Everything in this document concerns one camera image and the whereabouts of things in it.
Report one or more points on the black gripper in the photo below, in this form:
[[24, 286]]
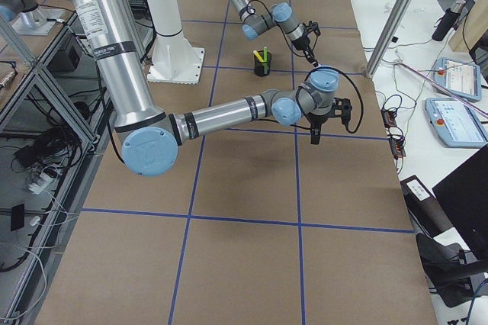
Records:
[[301, 43], [317, 120]]

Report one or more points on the green marker pen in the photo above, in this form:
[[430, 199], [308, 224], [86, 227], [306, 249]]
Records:
[[265, 54]]

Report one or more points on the yellow marker pen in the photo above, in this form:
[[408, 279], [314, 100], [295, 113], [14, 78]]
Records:
[[258, 56]]

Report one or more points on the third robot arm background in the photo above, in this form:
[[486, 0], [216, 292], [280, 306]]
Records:
[[27, 17]]

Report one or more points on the black mesh pen cup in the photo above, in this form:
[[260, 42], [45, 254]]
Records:
[[262, 69]]

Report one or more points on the orange black connector box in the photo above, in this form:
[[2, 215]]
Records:
[[389, 118]]

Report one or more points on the brown paper table cover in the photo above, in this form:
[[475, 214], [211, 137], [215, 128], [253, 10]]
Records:
[[254, 225]]

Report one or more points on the white pillar with base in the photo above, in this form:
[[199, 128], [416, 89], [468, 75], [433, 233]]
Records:
[[174, 59]]

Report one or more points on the black water bottle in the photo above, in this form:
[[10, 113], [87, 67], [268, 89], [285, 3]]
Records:
[[448, 20]]

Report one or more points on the near teach pendant tablet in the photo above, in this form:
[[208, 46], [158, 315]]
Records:
[[455, 124]]

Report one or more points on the teach pendant tablet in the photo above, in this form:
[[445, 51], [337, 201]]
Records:
[[462, 78], [455, 124]]

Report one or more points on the far teach pendant tablet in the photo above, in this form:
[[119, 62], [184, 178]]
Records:
[[462, 78]]

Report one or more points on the black monitor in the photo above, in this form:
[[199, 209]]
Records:
[[462, 196]]

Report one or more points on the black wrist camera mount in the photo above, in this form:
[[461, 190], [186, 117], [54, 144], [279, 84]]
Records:
[[342, 108]]

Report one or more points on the aluminium frame post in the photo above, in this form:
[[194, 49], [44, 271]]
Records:
[[386, 36]]

